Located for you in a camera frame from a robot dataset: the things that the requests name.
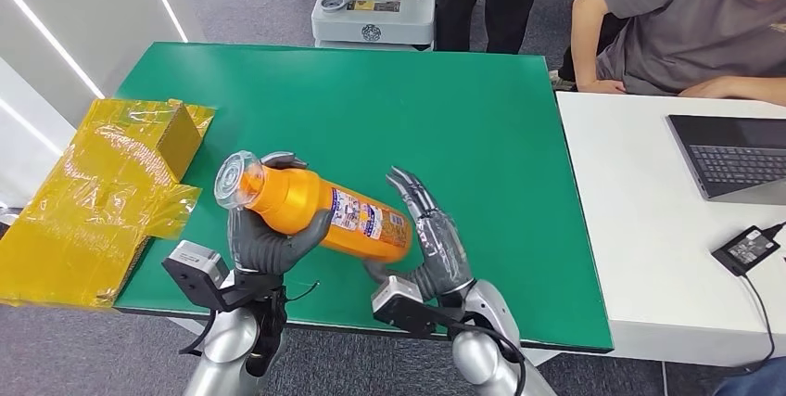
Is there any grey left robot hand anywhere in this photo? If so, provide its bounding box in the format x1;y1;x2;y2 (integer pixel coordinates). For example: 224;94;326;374
225;151;334;276

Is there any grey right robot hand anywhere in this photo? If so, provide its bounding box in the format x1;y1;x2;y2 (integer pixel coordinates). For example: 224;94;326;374
361;165;477;302

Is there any orange plastic bottle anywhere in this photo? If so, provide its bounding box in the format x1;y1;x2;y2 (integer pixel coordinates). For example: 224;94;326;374
212;149;413;264

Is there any yellow taped cardboard box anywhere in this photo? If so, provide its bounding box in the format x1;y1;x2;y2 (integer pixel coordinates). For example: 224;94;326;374
0;97;217;311

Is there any grey machine base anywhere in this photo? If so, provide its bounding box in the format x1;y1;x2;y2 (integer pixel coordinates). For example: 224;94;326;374
310;0;440;50

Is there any standing person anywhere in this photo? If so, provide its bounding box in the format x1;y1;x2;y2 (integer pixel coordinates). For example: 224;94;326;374
434;0;547;56

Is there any black power adapter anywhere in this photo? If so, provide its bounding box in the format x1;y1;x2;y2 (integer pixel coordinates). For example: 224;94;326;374
711;225;782;277

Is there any dark grey laptop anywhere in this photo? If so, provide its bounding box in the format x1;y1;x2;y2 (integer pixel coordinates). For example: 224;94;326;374
666;114;786;206

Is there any seated person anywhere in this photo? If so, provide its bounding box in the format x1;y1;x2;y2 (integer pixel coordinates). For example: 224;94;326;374
549;0;786;107

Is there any person's knee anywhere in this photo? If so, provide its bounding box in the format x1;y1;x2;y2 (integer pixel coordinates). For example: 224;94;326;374
712;356;786;396

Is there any thin black wire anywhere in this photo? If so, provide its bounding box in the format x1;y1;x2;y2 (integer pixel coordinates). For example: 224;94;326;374
282;281;321;303

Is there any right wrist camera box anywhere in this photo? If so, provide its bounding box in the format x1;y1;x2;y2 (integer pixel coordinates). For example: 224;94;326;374
371;275;459;339

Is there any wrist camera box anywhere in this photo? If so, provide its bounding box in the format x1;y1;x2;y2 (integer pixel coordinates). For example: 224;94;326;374
161;240;232;312
371;275;459;339

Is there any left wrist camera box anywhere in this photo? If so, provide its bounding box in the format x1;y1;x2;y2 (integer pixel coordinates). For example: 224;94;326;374
161;240;232;312

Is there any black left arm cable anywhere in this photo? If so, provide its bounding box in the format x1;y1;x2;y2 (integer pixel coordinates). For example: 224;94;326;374
178;313;217;358

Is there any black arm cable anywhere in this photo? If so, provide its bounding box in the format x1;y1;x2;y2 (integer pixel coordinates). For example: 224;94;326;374
450;313;528;396
178;313;217;358

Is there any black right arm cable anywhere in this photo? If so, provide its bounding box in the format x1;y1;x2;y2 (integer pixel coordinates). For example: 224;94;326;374
450;313;528;396

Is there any long black adapter cable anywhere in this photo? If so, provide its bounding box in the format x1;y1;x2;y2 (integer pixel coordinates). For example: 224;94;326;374
730;273;777;379

